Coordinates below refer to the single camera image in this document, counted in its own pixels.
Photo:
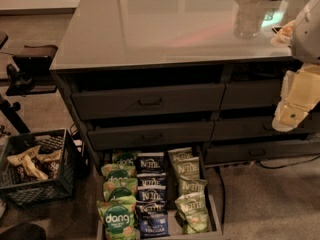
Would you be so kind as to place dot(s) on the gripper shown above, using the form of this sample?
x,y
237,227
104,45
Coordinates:
x,y
307,39

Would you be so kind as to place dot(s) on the blue kettle chip bag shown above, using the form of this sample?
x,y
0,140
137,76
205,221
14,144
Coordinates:
x,y
150,162
151,193
151,179
152,219

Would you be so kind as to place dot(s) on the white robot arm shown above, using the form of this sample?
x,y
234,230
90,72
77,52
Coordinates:
x,y
302,35

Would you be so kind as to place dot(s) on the top right drawer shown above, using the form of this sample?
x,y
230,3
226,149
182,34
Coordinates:
x,y
250,94

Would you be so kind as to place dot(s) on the middle right drawer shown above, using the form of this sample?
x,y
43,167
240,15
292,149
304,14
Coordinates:
x,y
253,127

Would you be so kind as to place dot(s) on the bottom right drawer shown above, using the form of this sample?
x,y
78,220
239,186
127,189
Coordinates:
x,y
260,151

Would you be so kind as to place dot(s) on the rear green Kettle chip bag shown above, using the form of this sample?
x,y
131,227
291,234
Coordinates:
x,y
180,154

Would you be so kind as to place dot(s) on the green kettle chip bag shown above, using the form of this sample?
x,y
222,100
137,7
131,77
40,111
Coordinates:
x,y
193,211
188,168
180,154
188,186

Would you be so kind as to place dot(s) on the dark grey drawer cabinet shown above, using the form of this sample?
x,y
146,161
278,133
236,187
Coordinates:
x,y
123,44

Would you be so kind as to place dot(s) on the front green Kettle chip bag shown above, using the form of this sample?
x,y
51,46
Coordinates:
x,y
193,211

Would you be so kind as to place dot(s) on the middle left drawer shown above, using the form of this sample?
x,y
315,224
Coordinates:
x,y
150,135

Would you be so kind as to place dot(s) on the top left drawer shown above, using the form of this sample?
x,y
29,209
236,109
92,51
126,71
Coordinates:
x,y
148,101

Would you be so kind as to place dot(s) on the open bottom left drawer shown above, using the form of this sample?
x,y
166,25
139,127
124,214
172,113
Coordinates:
x,y
175,228

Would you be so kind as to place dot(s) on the rear green Dang chip bag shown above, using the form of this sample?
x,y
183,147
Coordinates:
x,y
124,157

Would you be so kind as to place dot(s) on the green dang chip bag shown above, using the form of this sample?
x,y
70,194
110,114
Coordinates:
x,y
119,188
124,157
118,218
118,171

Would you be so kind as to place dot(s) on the front green Dang chip bag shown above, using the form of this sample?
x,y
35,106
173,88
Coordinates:
x,y
118,218

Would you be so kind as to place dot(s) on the black white fiducial marker board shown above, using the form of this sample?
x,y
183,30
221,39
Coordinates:
x,y
276,29

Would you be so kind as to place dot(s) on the black stand with tray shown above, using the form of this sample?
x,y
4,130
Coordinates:
x,y
29,75

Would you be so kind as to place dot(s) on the black plastic crate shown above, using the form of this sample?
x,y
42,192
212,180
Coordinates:
x,y
26,194

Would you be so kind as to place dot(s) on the tan snack bags in crate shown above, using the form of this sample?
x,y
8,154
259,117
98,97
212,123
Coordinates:
x,y
33,166

